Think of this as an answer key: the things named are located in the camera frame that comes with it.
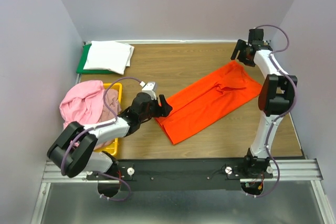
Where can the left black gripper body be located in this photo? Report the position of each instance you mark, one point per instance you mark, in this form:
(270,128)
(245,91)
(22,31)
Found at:
(153,111)

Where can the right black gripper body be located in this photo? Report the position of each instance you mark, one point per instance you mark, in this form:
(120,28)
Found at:
(249,63)

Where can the orange t-shirt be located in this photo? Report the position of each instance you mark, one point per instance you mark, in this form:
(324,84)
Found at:
(207,100)

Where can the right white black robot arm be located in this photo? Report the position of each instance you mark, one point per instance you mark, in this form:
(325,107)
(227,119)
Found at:
(277,98)

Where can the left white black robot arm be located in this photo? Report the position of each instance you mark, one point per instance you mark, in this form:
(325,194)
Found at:
(73,150)

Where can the mauve crumpled t-shirt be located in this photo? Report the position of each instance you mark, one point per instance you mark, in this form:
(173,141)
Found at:
(113,102)

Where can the yellow plastic bin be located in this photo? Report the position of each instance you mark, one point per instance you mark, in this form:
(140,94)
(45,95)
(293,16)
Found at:
(111,147)

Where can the white folded t-shirt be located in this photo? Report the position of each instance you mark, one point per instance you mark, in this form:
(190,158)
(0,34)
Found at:
(109,55)

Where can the pink crumpled t-shirt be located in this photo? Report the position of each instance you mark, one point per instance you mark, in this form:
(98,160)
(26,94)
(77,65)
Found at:
(83,103)

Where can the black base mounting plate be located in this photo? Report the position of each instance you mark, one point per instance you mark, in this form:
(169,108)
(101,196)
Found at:
(184,174)

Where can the green folded t-shirt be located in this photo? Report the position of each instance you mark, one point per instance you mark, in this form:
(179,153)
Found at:
(82,61)

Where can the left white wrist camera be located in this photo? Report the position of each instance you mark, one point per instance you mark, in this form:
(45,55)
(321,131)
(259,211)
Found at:
(149,88)

